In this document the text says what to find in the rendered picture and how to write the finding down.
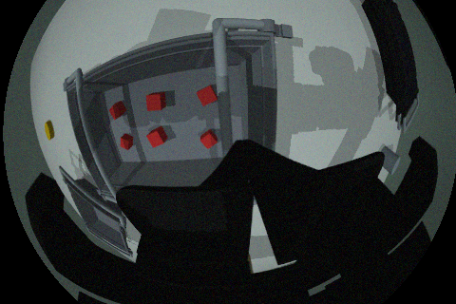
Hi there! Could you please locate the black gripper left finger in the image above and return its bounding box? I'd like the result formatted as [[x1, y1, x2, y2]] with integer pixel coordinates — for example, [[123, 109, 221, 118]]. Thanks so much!
[[115, 140, 254, 262]]

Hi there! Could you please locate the grey cylinder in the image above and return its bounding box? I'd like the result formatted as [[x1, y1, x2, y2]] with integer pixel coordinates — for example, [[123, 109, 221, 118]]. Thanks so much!
[[381, 145, 400, 174]]

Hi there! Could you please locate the yellow round disc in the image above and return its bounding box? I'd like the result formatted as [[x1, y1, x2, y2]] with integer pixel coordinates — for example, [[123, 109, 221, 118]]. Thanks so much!
[[45, 121, 54, 140]]

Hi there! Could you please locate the small red block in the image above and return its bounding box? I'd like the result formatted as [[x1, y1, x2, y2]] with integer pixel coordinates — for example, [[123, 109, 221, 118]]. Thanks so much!
[[147, 126, 167, 148], [121, 133, 134, 149], [109, 100, 126, 121], [145, 91, 166, 111], [200, 129, 218, 149], [197, 85, 218, 106]]

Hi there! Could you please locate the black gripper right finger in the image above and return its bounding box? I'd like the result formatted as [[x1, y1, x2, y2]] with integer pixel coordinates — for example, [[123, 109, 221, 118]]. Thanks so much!
[[242, 140, 385, 265]]

